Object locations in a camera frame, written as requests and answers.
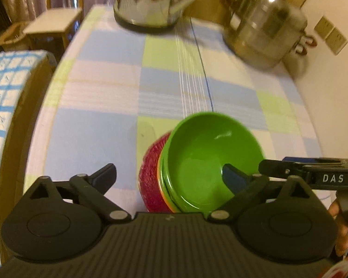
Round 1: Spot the orange plastic bowl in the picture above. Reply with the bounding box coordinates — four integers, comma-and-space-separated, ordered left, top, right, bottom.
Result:
156, 150, 181, 212

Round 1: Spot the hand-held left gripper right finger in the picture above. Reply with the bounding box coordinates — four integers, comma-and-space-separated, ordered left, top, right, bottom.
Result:
210, 164, 323, 223

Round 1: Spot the person's right hand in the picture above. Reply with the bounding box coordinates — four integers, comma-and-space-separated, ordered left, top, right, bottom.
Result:
328, 200, 348, 258

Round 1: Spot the blue checked white cloth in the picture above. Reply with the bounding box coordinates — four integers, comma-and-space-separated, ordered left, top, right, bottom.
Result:
0, 50, 50, 268

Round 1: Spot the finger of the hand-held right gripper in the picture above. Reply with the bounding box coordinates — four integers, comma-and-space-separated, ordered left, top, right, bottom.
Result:
258, 159, 309, 180
282, 156, 322, 163

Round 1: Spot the small wooden side table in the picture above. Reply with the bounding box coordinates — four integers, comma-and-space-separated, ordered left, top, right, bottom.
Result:
23, 7, 84, 53

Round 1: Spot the green plastic bowl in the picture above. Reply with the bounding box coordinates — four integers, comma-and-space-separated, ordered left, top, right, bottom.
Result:
159, 112, 266, 213

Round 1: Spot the woven basket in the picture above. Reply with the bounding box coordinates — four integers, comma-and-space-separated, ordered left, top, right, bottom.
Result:
0, 21, 32, 53

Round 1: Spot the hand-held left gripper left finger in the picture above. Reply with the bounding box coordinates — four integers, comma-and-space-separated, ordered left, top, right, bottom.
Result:
23, 164, 133, 224

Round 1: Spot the steel kettle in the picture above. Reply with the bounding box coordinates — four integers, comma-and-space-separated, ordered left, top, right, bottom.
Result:
113, 0, 201, 34

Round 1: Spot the steel pot with handles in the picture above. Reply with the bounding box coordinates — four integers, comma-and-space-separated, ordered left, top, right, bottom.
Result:
220, 0, 318, 70

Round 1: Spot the pastel checked tablecloth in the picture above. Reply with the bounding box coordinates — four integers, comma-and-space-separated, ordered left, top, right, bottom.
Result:
23, 4, 326, 218

